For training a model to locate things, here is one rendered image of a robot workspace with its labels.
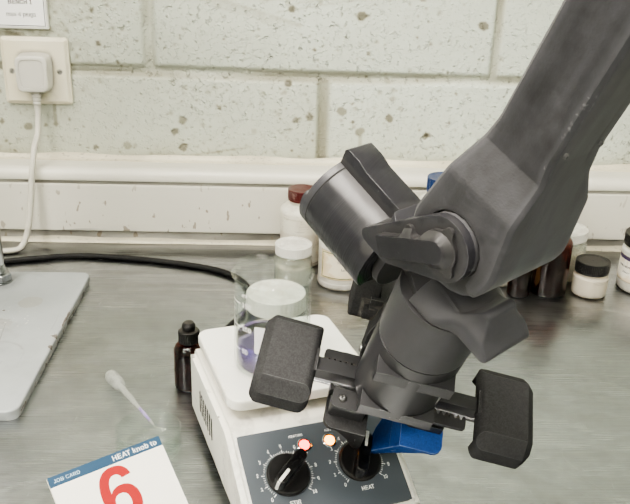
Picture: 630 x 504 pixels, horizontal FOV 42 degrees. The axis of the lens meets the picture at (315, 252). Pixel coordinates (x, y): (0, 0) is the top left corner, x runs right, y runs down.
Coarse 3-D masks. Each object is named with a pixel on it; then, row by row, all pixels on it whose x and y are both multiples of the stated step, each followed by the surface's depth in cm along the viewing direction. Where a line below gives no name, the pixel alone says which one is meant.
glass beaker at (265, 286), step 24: (240, 264) 65; (264, 264) 66; (288, 264) 66; (240, 288) 62; (264, 288) 67; (288, 288) 67; (240, 312) 62; (264, 312) 61; (288, 312) 61; (240, 336) 63; (240, 360) 64
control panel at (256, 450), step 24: (264, 432) 61; (288, 432) 62; (312, 432) 62; (336, 432) 62; (264, 456) 60; (312, 456) 61; (336, 456) 61; (384, 456) 62; (264, 480) 59; (312, 480) 60; (336, 480) 60; (384, 480) 61
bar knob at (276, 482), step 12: (276, 456) 60; (288, 456) 60; (300, 456) 59; (276, 468) 59; (288, 468) 58; (300, 468) 60; (276, 480) 57; (288, 480) 57; (300, 480) 59; (276, 492) 58; (288, 492) 58; (300, 492) 59
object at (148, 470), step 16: (160, 448) 64; (112, 464) 62; (128, 464) 62; (144, 464) 63; (160, 464) 63; (80, 480) 60; (96, 480) 61; (112, 480) 61; (128, 480) 62; (144, 480) 62; (160, 480) 63; (64, 496) 59; (80, 496) 60; (96, 496) 60; (112, 496) 61; (128, 496) 61; (144, 496) 62; (160, 496) 62; (176, 496) 63
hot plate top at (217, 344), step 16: (320, 320) 73; (208, 336) 70; (224, 336) 70; (336, 336) 71; (208, 352) 67; (224, 352) 68; (320, 352) 68; (352, 352) 68; (224, 368) 65; (224, 384) 63; (240, 384) 63; (320, 384) 63; (240, 400) 61
